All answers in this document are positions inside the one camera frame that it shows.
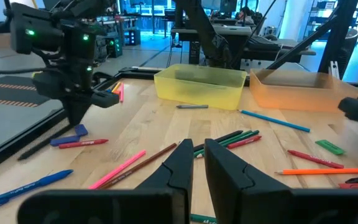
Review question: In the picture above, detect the green eraser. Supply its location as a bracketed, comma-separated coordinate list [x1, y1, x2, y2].
[314, 139, 346, 156]

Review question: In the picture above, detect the orange plastic bin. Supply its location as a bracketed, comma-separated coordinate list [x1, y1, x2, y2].
[249, 68, 358, 113]

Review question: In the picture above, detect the green pencil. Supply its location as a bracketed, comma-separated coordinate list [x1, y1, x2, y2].
[194, 129, 260, 159]
[193, 130, 255, 156]

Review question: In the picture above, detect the blue ballpoint pen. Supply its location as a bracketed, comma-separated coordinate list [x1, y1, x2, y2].
[0, 169, 74, 214]

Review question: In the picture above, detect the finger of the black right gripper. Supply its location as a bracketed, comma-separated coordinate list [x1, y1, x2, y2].
[74, 100, 88, 126]
[63, 100, 76, 126]

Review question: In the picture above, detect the grey background desk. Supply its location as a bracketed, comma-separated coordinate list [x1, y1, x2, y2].
[170, 24, 317, 63]

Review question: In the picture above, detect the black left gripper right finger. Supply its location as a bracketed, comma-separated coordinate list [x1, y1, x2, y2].
[203, 138, 358, 224]

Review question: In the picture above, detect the orange pencil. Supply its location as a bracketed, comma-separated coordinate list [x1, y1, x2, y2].
[274, 167, 358, 176]

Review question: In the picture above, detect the blue pencil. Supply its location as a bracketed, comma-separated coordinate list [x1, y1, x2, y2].
[239, 109, 311, 133]

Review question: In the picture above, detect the brown pencil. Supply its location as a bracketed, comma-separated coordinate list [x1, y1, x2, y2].
[97, 142, 178, 190]

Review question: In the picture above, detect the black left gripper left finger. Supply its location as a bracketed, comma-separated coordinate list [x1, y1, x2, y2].
[17, 138, 195, 224]

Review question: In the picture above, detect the black mat orange striped edge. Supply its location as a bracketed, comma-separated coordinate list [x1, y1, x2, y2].
[0, 75, 48, 108]

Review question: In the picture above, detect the dark green crayon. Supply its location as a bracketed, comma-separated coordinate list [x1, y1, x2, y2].
[190, 213, 218, 224]

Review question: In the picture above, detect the person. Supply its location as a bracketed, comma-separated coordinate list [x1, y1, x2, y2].
[234, 6, 256, 26]

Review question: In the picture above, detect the blue eraser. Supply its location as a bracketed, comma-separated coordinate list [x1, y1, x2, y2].
[74, 124, 90, 137]
[49, 135, 81, 147]

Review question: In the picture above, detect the yellow plastic bin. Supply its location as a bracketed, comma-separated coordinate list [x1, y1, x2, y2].
[153, 63, 248, 111]

